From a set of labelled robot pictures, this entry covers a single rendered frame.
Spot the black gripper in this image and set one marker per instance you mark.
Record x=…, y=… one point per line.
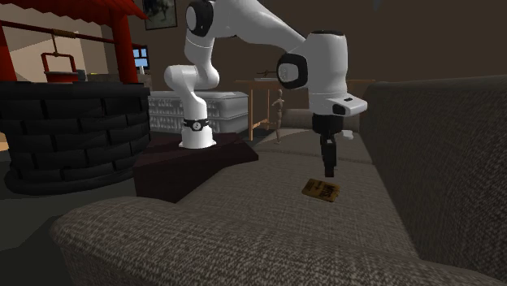
x=327, y=123

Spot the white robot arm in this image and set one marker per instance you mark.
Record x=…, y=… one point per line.
x=324, y=71

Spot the orange flat book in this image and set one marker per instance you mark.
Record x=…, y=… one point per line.
x=321, y=190

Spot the wooden artist mannequin figure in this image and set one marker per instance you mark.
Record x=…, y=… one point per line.
x=278, y=115

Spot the grey woven fabric sofa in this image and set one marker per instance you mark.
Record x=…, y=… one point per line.
x=277, y=221

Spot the wooden side table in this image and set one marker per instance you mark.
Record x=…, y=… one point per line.
x=253, y=107

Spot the white mattress bed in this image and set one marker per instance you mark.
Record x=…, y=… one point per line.
x=225, y=109

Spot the dark red robot stand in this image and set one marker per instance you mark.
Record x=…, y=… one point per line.
x=190, y=166

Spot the blue window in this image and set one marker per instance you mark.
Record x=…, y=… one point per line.
x=140, y=57

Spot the black brick well red roof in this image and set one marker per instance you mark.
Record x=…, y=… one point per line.
x=71, y=130

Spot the dark framed wall picture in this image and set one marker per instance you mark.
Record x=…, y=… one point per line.
x=159, y=14

